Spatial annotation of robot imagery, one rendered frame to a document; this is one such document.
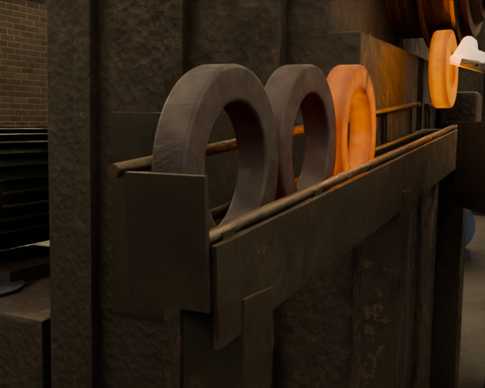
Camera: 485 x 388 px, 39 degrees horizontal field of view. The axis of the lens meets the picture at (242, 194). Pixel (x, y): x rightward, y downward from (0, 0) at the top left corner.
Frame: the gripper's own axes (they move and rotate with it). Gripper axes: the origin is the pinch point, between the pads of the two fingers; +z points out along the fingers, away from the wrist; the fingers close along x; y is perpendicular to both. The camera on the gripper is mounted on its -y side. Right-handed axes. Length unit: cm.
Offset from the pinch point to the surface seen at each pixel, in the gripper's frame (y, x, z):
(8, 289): -86, 11, 89
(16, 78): -135, -501, 595
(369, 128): -13.4, 45.9, -1.9
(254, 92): -10, 86, -1
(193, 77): -9, 94, 1
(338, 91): -9, 59, 0
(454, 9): 10.1, -4.1, 2.1
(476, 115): -10.2, -40.3, -4.1
